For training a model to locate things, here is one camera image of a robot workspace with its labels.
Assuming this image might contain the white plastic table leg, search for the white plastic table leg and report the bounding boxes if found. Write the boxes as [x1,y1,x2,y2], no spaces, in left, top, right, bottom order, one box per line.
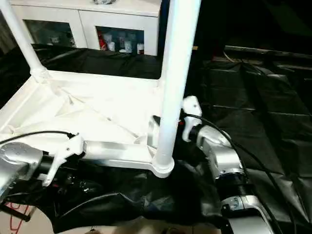
[152,0,201,171]
[0,0,50,81]

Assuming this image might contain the white plastic table top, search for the white plastic table top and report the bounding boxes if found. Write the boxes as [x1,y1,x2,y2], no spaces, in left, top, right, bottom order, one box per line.
[0,68,176,178]

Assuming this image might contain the black plastic mat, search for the black plastic mat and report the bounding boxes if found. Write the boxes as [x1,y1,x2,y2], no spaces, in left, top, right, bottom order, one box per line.
[0,44,312,234]

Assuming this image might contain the silver metal bar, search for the silver metal bar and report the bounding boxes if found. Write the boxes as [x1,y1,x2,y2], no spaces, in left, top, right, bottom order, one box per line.
[224,45,312,58]

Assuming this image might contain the white glass-door cabinet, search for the white glass-door cabinet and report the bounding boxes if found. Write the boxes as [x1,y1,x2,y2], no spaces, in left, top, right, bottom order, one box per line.
[9,0,162,56]

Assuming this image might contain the grey curtain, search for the grey curtain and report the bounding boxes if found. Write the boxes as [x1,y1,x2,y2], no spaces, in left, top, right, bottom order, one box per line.
[0,10,16,54]

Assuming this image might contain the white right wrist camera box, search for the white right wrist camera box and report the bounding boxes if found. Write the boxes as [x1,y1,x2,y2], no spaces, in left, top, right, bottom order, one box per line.
[181,96,203,143]

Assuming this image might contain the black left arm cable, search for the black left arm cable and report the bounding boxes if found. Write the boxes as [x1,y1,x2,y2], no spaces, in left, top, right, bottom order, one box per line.
[0,130,79,146]

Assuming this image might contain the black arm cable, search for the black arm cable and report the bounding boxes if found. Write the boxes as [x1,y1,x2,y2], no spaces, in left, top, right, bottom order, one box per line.
[185,114,299,234]
[0,130,79,146]

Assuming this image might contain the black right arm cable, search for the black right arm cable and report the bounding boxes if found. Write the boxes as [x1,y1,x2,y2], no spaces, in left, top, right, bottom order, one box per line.
[185,114,299,234]

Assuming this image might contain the red wire clothes hanger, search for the red wire clothes hanger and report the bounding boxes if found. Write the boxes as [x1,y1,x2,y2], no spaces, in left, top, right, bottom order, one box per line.
[7,204,34,234]

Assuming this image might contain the black folding table frame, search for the black folding table frame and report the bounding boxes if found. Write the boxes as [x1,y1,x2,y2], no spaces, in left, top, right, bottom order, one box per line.
[0,202,31,222]

